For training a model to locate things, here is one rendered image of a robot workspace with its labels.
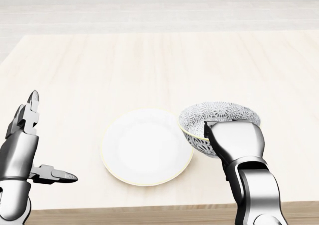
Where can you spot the white plate with yellow rim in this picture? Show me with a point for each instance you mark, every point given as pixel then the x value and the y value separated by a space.
pixel 147 146

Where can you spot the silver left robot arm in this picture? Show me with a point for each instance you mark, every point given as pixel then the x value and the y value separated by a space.
pixel 12 202

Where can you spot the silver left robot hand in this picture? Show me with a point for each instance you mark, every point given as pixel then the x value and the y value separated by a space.
pixel 20 150

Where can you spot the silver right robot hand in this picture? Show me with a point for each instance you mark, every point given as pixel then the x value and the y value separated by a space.
pixel 236 140

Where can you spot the black white patterned bowl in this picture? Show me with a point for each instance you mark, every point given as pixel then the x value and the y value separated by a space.
pixel 199 140

